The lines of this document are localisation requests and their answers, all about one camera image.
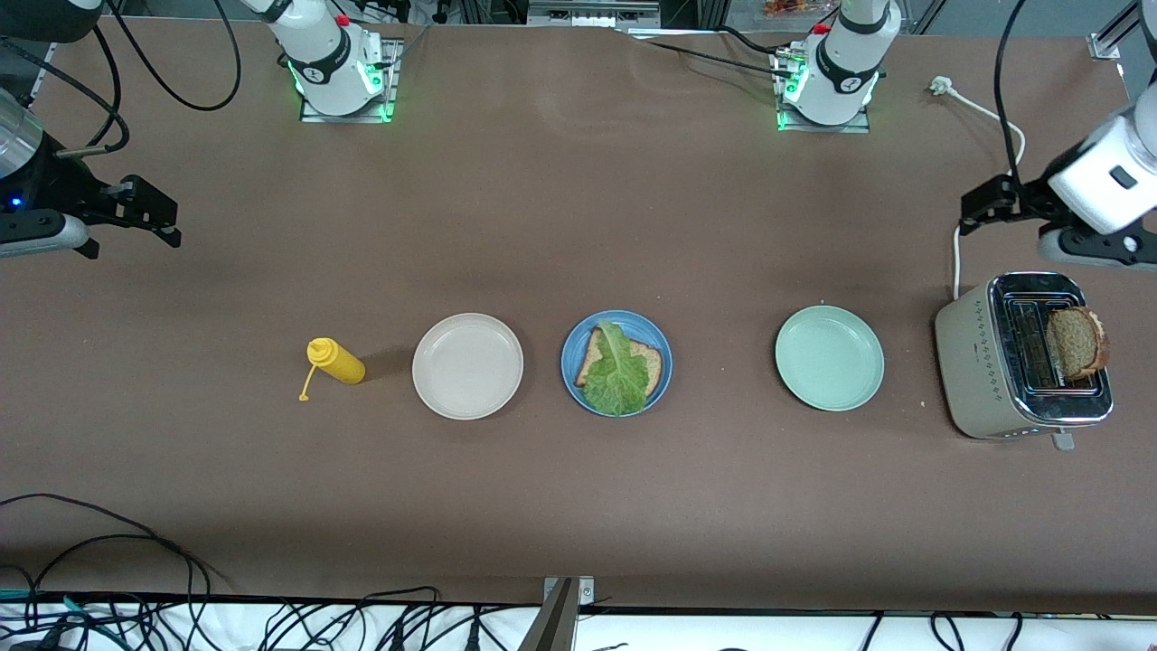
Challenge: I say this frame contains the brown bread slice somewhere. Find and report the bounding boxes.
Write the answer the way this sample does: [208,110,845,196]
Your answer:
[575,327,664,399]
[1046,307,1110,381]

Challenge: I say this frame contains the yellow mustard squeeze bottle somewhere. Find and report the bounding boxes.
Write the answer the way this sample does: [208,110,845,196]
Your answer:
[298,337,368,402]

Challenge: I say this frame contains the green lettuce leaf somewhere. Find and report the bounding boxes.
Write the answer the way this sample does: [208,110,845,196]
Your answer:
[583,321,654,417]

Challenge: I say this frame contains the pale green plate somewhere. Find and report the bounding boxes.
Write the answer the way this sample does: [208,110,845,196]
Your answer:
[775,306,885,412]

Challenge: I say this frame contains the beige plate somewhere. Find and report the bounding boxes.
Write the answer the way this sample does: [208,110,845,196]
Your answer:
[412,313,525,421]

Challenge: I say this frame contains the blue plate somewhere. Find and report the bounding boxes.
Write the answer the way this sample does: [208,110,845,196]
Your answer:
[560,310,673,418]

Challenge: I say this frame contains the beige and chrome toaster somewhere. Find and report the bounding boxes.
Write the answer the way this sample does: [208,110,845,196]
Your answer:
[935,271,1115,451]

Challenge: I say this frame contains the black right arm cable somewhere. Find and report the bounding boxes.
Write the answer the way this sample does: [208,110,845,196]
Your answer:
[0,0,243,159]

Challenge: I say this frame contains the aluminium table frame rail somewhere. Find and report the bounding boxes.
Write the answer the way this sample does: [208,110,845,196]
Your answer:
[1089,0,1144,61]
[27,36,60,114]

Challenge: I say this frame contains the white toaster power cord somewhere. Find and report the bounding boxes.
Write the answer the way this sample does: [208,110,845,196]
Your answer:
[931,77,1027,301]

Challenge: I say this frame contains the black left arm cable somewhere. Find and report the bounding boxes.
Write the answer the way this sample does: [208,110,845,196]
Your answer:
[994,0,1031,195]

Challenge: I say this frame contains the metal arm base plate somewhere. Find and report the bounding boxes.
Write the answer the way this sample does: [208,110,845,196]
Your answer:
[773,50,874,135]
[300,36,404,124]

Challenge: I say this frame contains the black loose cable loop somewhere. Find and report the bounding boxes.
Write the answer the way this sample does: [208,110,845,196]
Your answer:
[0,533,231,651]
[0,493,213,651]

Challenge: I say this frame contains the black arm base cable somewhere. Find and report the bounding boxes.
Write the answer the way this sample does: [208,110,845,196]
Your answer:
[624,25,796,80]

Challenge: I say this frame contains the grey metal background frame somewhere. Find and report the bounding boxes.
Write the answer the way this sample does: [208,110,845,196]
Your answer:
[527,0,661,28]

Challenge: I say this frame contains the metal mount bracket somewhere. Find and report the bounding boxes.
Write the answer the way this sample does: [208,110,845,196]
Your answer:
[520,576,597,651]

